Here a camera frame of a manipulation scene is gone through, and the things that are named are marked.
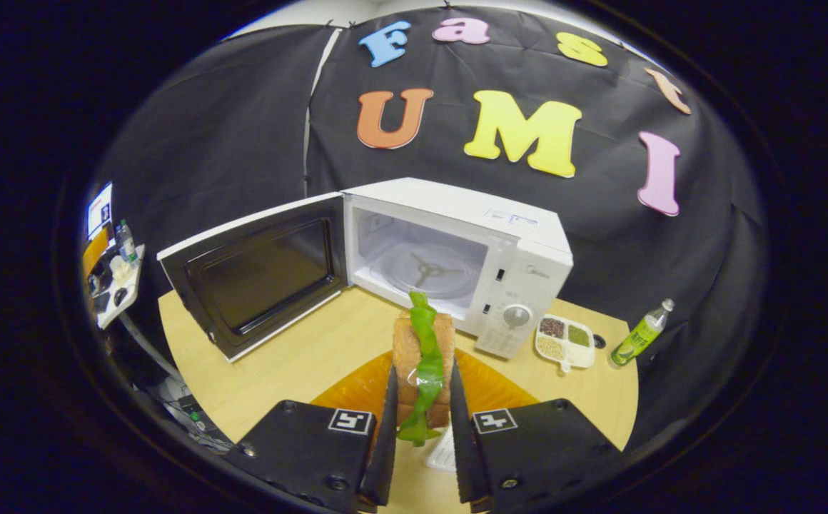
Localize clear water bottle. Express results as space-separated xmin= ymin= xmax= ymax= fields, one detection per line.
xmin=116 ymin=219 xmax=139 ymax=266

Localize white side table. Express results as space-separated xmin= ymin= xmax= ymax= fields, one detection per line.
xmin=86 ymin=243 xmax=146 ymax=331

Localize green drink bottle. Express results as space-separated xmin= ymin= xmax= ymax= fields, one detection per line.
xmin=608 ymin=298 xmax=675 ymax=369

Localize computer monitor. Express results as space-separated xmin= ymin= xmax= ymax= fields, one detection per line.
xmin=87 ymin=182 xmax=113 ymax=241

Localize green lettuce leaf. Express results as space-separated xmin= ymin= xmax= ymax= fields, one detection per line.
xmin=396 ymin=289 xmax=445 ymax=448

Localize white rectangular tray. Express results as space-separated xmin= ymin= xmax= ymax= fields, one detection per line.
xmin=425 ymin=425 xmax=456 ymax=472

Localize white microwave oven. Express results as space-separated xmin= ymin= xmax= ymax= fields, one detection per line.
xmin=157 ymin=177 xmax=574 ymax=363

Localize white divided grain dish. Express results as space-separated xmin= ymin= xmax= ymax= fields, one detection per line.
xmin=534 ymin=314 xmax=595 ymax=376

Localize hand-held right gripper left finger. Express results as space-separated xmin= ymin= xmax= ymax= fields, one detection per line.
xmin=225 ymin=350 xmax=399 ymax=514

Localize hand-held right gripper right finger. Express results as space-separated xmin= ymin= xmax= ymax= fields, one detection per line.
xmin=450 ymin=348 xmax=626 ymax=514

